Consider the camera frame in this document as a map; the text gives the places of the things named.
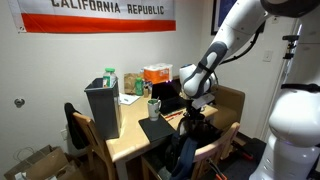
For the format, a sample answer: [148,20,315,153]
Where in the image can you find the dark rectangular mat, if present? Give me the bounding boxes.
[137,114,177,144]

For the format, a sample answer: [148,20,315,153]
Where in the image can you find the California Republic flag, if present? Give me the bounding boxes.
[7,0,177,34]

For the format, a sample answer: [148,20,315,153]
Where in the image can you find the orange and black clamp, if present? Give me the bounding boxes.
[205,158,228,180]
[232,139,254,160]

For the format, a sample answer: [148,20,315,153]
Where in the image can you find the black floor platform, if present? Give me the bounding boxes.
[199,137,278,180]

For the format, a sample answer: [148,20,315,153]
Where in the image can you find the clear bottle with green cap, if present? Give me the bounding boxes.
[102,67,118,89]

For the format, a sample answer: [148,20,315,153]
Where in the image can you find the blue and grey backpack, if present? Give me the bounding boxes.
[164,115,224,180]

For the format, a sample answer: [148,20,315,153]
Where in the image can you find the black camera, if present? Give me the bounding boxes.
[282,34,300,43]

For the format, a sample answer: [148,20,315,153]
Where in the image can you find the red pen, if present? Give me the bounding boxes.
[163,110,184,119]
[166,114,183,122]

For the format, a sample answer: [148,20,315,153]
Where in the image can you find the large brown paper bag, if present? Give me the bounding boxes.
[3,144,69,180]

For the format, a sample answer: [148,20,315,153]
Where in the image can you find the framed blue poster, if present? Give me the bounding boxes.
[210,0,238,36]

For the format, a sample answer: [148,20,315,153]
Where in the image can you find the black camera stand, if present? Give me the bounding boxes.
[283,39,299,62]

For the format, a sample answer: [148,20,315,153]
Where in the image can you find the grey trash bin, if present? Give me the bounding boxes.
[83,77,123,141]

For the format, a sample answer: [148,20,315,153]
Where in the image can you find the black laptop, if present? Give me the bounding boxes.
[150,79,189,116]

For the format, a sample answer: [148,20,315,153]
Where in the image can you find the white wall switch plate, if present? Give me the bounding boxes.
[262,49,274,63]

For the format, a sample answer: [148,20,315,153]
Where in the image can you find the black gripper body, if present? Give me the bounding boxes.
[184,105,206,123]

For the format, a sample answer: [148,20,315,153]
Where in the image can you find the small green bottle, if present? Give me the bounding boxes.
[134,77,145,97]

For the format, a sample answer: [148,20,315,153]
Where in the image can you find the wooden chair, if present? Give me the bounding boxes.
[71,111,118,180]
[140,121,241,180]

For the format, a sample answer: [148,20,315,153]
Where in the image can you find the round metal door stop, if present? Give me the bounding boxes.
[13,97,26,109]

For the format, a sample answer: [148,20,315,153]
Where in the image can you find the white paper sheet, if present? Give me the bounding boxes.
[118,93,142,106]

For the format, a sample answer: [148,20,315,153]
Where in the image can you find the white wall outlet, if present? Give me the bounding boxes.
[60,128,70,141]

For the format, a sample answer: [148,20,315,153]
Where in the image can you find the white and green mug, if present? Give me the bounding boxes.
[146,98,163,122]

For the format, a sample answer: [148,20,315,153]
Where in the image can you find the orange toilet paper pack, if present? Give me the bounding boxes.
[143,62,174,85]

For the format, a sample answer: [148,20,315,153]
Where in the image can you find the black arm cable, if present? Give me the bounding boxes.
[219,21,320,93]

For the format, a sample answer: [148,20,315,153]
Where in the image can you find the black jacket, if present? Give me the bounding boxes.
[63,102,90,151]

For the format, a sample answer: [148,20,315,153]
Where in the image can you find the small brown paper bag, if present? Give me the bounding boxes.
[54,159,86,180]

